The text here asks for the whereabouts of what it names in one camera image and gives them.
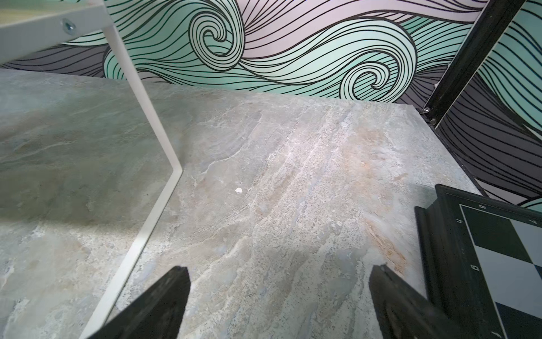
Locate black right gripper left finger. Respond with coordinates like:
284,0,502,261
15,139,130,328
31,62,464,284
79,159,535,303
90,266,191,339

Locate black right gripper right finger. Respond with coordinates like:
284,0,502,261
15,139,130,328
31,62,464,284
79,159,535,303
369,265,466,338

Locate white metal wooden shelf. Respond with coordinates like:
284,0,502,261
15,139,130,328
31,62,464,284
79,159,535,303
0,0,183,339

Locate black chessboard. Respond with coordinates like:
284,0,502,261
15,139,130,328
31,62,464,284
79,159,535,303
414,184,541,338

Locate black frame post right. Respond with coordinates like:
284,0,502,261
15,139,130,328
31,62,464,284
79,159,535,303
421,0,525,128

